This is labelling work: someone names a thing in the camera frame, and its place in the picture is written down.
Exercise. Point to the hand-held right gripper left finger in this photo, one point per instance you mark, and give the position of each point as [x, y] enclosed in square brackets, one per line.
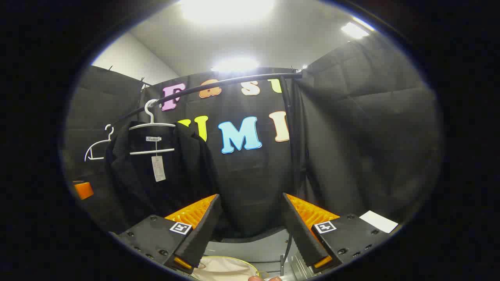
[199, 234]

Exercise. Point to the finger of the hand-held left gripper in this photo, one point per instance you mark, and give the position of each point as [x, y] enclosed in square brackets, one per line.
[83, 190]

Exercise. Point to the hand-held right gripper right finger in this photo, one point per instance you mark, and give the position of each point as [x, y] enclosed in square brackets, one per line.
[302, 238]

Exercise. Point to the beige laundry hamper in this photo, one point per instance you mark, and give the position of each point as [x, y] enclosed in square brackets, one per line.
[222, 269]

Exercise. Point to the black knit garment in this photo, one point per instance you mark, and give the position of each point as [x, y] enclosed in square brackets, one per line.
[183, 175]

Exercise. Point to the white paper garment tag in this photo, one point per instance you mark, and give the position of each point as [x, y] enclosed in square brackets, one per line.
[158, 168]

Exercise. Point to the white plastic clothes hanger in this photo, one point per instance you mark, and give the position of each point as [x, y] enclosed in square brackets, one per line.
[153, 125]
[95, 145]

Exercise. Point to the black metal clothes rack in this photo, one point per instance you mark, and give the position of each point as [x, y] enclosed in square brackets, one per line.
[234, 81]

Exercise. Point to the white paper sheet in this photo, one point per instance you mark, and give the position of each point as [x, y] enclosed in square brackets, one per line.
[378, 221]

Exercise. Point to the large ceiling light panel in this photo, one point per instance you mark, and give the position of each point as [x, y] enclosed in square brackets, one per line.
[226, 9]

